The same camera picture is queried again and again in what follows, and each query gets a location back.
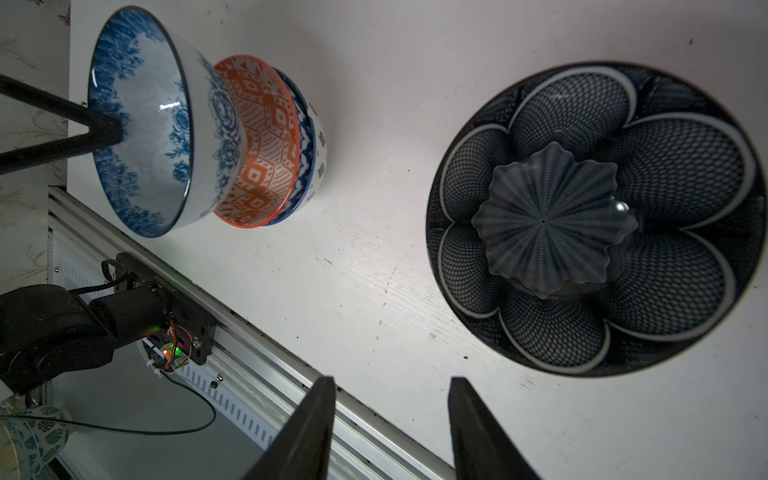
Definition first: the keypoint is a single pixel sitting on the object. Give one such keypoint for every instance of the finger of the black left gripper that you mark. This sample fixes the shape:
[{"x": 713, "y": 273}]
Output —
[
  {"x": 62, "y": 107},
  {"x": 45, "y": 153}
]

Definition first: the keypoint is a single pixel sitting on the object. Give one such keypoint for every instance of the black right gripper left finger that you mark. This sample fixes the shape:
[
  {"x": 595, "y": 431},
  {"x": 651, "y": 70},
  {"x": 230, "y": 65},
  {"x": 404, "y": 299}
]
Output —
[{"x": 301, "y": 450}]

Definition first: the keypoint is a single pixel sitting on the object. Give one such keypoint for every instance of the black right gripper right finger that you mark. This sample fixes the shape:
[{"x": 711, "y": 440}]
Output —
[{"x": 481, "y": 448}]

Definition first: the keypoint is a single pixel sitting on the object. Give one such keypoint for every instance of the blue floral bowl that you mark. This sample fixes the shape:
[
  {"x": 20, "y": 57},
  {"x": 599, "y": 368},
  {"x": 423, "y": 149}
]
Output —
[{"x": 183, "y": 143}]

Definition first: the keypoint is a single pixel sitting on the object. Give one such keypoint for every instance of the orange diamond pattern bowl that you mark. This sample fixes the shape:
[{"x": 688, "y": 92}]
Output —
[{"x": 265, "y": 106}]

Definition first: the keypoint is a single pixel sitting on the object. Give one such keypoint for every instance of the dark navy patterned bowl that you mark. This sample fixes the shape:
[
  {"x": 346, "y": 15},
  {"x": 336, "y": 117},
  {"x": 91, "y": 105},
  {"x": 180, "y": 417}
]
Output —
[{"x": 596, "y": 219}]

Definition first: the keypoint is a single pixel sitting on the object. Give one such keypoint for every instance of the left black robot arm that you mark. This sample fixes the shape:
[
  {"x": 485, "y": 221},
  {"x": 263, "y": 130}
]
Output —
[{"x": 47, "y": 330}]

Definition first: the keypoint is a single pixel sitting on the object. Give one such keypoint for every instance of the blue damask bowl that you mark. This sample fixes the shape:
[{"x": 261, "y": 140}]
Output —
[{"x": 313, "y": 158}]

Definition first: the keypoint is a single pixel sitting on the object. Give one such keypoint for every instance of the green leaf pattern cup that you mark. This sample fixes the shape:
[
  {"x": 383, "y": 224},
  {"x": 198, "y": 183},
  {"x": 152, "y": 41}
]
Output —
[{"x": 27, "y": 446}]

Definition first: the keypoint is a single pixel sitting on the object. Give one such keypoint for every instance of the aluminium front rail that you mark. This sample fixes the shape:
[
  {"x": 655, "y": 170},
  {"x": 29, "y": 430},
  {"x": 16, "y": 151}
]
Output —
[{"x": 262, "y": 379}]

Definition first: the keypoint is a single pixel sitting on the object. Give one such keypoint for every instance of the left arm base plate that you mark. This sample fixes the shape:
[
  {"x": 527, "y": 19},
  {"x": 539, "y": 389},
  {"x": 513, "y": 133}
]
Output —
[{"x": 174, "y": 312}]

